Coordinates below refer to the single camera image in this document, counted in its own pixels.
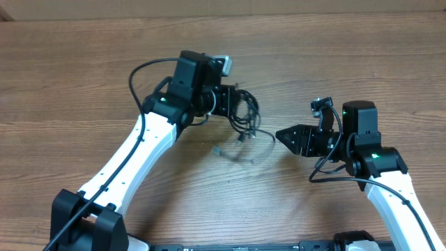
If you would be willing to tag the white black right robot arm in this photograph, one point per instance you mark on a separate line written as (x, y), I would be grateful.
(348, 145)

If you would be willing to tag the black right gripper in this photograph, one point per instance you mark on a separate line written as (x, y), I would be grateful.
(311, 142)

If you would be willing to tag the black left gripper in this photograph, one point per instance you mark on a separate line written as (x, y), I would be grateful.
(227, 101)

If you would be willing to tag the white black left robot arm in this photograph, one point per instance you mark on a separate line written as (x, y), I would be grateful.
(92, 218)

